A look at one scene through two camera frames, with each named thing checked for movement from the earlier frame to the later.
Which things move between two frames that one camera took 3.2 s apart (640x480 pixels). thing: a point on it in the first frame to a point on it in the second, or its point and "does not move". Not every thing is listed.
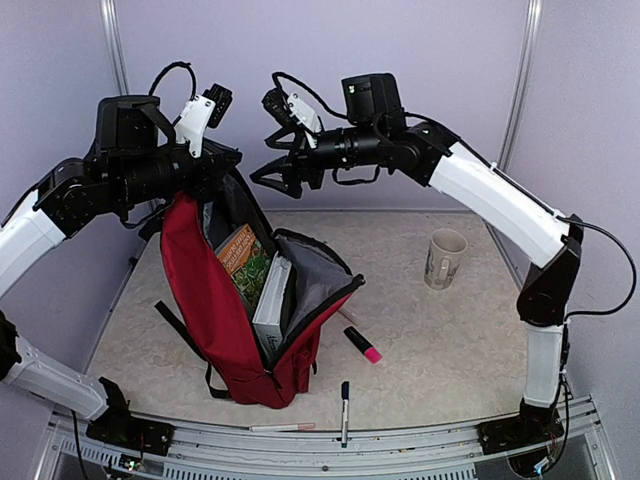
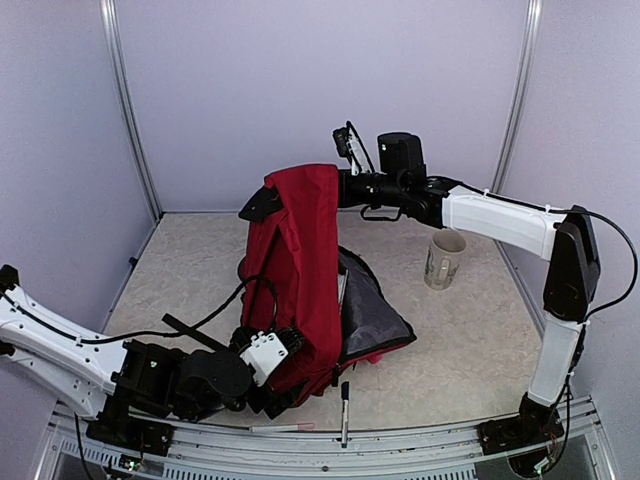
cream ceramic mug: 443,256 does not move
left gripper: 215,166 to 270,401
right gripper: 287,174 to 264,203
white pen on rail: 284,428 does not move
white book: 269,319 to 341,279
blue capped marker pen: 345,413 does not move
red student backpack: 215,318 to 296,275
